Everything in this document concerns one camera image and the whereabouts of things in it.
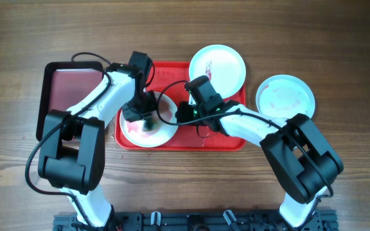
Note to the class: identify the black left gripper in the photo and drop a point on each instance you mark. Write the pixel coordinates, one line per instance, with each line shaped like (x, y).
(131, 117)

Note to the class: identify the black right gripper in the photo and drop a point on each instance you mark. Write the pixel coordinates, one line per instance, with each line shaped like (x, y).
(182, 116)

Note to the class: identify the green cleaning sponge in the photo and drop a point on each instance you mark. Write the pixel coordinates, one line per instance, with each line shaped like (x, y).
(149, 124)

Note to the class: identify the mint plate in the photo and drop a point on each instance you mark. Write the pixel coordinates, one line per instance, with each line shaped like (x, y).
(223, 66)
(284, 96)
(158, 133)

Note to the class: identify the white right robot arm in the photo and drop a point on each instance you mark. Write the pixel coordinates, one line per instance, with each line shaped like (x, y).
(301, 158)

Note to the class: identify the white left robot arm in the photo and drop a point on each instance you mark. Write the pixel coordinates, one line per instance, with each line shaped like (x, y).
(72, 147)

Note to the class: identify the red plastic tray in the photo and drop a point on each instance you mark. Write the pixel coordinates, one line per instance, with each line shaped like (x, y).
(186, 137)

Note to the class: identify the black water basin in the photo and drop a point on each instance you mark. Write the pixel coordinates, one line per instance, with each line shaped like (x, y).
(66, 84)

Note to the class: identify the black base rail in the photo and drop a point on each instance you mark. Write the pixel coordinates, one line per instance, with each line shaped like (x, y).
(254, 221)

